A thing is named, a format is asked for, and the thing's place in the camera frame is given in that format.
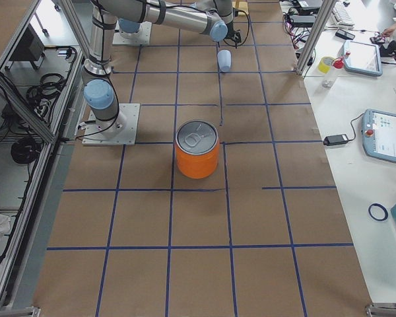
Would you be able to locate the aluminium frame post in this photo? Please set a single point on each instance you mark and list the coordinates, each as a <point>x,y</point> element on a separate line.
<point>318,27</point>

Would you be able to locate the black power adapter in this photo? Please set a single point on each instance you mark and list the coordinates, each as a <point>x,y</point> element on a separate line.
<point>333,140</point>

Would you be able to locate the orange can with silver lid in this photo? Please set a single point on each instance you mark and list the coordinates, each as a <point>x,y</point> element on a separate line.
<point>197,149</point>

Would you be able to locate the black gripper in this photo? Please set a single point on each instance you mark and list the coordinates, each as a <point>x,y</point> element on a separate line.
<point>230,34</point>

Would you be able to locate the wooden cup rack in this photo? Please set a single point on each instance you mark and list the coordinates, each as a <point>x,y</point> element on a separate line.
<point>241,7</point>

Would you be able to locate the light blue plastic cup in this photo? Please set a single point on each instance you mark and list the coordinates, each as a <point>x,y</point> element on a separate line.
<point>224,59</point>

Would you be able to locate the far teach pendant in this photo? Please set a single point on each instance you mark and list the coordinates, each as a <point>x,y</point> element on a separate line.
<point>362,58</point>

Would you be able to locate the near teach pendant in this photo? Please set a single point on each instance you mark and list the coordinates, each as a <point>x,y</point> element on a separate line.
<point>379,134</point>

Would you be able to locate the teach pendant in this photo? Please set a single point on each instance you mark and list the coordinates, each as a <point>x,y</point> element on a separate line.
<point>362,58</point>
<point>379,134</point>

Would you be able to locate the black smartphone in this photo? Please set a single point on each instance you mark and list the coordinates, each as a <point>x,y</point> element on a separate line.
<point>344,35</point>

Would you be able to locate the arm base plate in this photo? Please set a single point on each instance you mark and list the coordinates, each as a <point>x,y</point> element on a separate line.
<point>122,132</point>
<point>142,39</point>

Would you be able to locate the yellow tape roll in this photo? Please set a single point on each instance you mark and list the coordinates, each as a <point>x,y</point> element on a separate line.
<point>325,64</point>

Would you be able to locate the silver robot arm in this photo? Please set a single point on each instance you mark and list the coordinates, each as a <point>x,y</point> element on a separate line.
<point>107,65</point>
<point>129,28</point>

